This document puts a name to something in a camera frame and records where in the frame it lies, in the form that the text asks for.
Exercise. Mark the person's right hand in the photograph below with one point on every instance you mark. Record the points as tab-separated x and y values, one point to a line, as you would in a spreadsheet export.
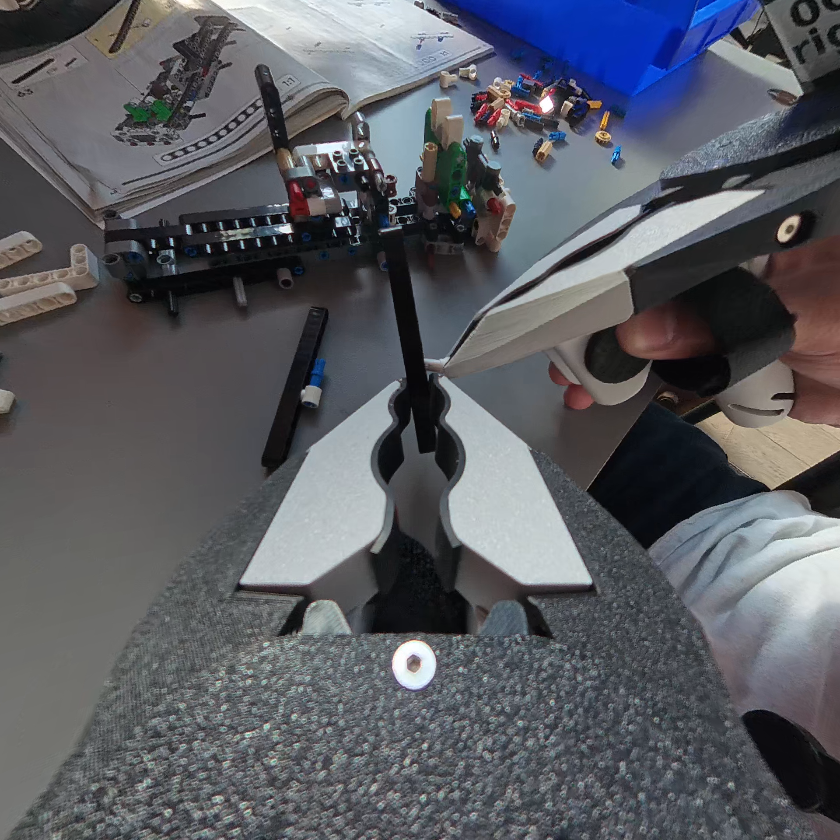
820	328

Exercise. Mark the white angled lego beam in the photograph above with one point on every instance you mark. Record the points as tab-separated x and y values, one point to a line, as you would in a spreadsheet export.
46	279

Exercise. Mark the pile of colourful lego pieces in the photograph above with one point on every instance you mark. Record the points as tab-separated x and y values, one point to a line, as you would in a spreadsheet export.
525	108

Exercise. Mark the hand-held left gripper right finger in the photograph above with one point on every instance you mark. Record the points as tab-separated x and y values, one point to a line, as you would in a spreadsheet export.
515	518

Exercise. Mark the black curved object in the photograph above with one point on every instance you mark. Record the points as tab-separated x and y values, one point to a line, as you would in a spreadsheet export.
39	19

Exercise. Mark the lego instruction booklet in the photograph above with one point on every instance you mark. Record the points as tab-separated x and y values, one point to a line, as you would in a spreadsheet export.
197	65

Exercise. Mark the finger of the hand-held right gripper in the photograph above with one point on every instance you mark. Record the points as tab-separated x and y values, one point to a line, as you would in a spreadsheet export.
604	216
551	315

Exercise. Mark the person's white shirt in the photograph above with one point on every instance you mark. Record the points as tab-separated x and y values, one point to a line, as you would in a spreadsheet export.
754	590

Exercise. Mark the person's dark trousers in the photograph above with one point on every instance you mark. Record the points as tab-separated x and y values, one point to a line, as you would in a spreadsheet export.
669	472

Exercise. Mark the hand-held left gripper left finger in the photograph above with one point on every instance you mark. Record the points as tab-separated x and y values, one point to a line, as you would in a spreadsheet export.
315	518

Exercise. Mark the black lego beam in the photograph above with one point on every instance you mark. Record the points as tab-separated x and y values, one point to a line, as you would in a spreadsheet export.
407	315
295	394

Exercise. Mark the blue storage bin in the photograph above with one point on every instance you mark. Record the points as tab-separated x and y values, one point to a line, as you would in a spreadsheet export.
590	33

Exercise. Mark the partly built lego model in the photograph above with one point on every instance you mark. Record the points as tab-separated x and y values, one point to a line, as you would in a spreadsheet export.
229	236

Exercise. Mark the blue lego pin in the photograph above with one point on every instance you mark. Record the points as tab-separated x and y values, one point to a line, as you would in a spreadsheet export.
316	374

